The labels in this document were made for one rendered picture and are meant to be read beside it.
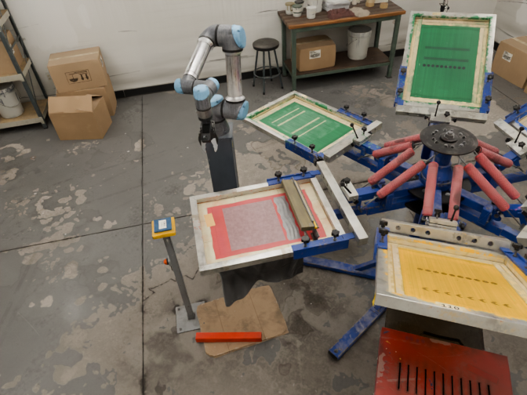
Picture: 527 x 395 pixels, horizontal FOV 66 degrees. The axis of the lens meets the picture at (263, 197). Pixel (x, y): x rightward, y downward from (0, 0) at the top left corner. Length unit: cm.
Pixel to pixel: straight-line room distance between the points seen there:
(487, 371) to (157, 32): 505
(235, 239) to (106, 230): 194
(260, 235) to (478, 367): 117
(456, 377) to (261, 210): 129
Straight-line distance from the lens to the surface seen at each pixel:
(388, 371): 168
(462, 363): 178
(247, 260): 208
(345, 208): 227
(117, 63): 586
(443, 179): 252
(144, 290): 337
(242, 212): 237
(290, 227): 227
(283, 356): 291
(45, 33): 586
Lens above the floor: 260
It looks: 42 degrees down
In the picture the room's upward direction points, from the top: 4 degrees counter-clockwise
